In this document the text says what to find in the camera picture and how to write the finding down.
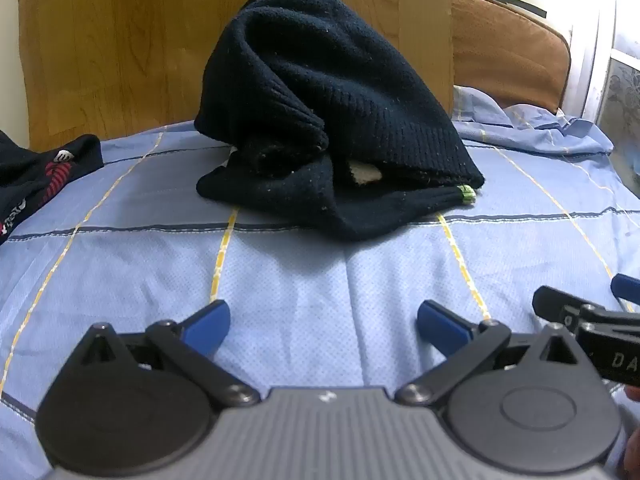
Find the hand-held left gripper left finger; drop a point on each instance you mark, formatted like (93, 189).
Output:
(210, 322)

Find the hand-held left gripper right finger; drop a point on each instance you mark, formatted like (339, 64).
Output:
(440, 322)

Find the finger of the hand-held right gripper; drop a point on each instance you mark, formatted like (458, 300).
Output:
(550, 300)
(627, 290)

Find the navy knit sweater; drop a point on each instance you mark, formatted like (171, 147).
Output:
(320, 85)

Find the blue checked bedsheet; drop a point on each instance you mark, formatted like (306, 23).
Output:
(325, 270)

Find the frosted glass window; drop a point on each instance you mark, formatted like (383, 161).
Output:
(620, 90)

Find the black garment with red print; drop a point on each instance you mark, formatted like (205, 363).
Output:
(30, 175)

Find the brown pillow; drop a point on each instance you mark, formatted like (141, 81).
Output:
(505, 45)

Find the wooden headboard panel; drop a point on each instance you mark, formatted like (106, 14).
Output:
(125, 45)

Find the black tape strip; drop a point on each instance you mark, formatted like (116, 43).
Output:
(520, 5)

